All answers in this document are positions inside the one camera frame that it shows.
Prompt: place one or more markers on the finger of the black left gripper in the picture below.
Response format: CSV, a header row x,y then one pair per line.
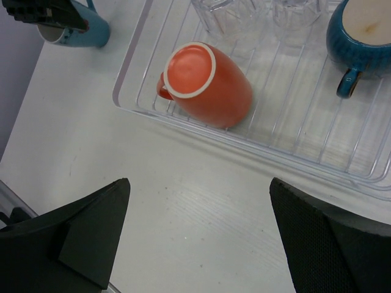
x,y
52,13

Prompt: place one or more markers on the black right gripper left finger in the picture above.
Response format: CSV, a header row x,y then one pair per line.
x,y
69,249

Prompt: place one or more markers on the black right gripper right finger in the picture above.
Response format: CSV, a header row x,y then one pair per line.
x,y
330,249

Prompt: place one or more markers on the light blue textured mug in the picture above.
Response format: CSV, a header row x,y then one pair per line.
x,y
97,32

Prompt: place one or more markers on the orange ceramic mug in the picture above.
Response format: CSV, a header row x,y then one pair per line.
x,y
206,84

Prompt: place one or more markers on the large clear glass tumbler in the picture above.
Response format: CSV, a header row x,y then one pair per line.
x,y
230,19

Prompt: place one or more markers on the dark blue ribbed mug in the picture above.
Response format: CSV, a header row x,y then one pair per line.
x,y
358,39

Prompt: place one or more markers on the small clear glass cup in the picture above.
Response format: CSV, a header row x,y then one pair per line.
x,y
294,15

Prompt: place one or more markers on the aluminium mounting rail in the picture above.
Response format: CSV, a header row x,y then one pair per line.
x,y
13,208

